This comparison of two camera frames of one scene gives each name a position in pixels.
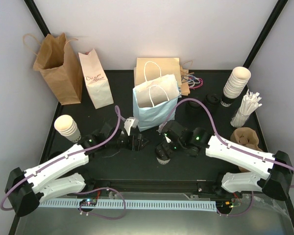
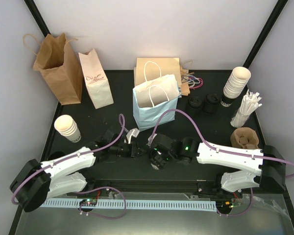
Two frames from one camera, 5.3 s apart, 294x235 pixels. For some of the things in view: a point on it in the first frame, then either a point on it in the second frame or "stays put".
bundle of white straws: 250,102 stays put
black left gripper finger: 144,140 -> 141,149
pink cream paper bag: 96,79 stays put
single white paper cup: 162,161 -> 154,166
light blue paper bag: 153,101 stays put
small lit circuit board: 88,202 stays put
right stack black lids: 212,102 stays put
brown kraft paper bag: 56,62 stays put
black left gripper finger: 143,144 -> 141,153
